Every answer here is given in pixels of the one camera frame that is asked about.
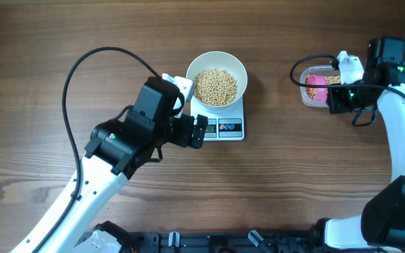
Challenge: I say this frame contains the pink plastic measuring scoop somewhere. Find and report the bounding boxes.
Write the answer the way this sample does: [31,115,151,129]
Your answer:
[305,74,328,103]

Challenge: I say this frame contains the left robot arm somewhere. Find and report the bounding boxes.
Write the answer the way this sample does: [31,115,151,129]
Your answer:
[14,74,207,252]

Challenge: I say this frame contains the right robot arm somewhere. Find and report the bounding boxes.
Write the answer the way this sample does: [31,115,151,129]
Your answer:
[313,37,405,252]

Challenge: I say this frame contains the soybeans in bowl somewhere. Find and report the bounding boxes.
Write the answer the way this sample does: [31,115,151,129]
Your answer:
[195,69,238,106]

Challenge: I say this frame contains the white digital kitchen scale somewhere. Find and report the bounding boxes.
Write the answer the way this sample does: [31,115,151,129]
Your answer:
[191,98,245,141]

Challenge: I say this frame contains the white bowl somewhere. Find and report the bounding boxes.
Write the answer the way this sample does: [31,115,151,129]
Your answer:
[186,51,248,111]

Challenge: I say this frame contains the soybeans pile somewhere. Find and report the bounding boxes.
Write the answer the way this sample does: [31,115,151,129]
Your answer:
[324,75,340,85]

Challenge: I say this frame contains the clear plastic container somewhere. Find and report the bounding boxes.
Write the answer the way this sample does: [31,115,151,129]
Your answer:
[300,65,340,108]

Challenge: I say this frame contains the left black cable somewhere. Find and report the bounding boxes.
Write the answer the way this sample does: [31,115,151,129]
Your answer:
[30,46,163,253]

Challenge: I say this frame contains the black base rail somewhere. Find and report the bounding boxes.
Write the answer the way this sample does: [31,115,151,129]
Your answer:
[129,231,315,253]

